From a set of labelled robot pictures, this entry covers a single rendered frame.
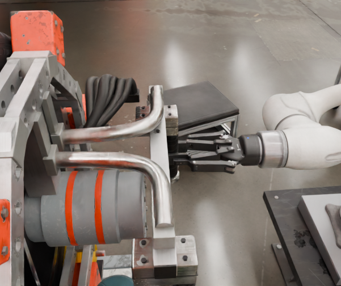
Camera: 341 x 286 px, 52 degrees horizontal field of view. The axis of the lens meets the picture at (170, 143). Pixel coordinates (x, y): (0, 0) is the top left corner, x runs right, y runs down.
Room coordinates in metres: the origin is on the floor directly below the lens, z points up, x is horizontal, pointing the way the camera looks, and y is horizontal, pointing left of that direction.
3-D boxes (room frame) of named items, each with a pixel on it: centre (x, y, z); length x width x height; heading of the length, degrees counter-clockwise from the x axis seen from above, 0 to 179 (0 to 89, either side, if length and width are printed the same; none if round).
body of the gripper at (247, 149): (0.63, -0.16, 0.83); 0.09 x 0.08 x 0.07; 93
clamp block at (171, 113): (0.62, 0.03, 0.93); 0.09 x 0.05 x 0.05; 93
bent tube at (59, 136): (0.54, 0.11, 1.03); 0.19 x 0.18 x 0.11; 93
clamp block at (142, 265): (0.28, 0.01, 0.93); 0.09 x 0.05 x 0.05; 93
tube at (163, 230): (0.34, 0.10, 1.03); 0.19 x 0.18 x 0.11; 93
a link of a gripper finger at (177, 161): (0.58, -0.03, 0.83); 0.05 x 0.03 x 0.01; 94
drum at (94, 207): (0.44, 0.15, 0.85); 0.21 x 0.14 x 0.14; 93
